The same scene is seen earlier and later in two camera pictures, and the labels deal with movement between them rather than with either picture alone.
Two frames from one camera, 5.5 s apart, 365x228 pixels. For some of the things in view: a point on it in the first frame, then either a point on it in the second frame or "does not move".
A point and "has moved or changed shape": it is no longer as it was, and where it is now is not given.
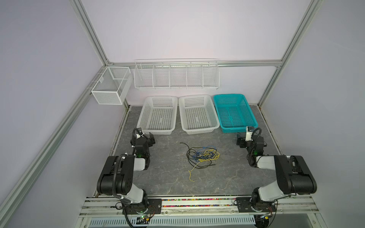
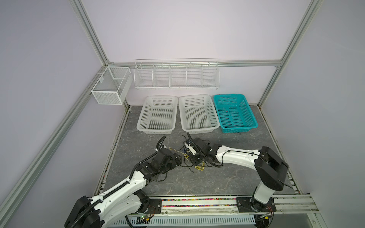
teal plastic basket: (234, 113) does not move
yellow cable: (201, 160) has moved or changed shape
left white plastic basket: (158, 115) does not move
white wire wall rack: (177, 73) does not move
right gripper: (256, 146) → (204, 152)
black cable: (200, 157) has moved or changed shape
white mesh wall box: (114, 86) does not move
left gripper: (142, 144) → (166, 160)
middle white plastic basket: (198, 114) does not move
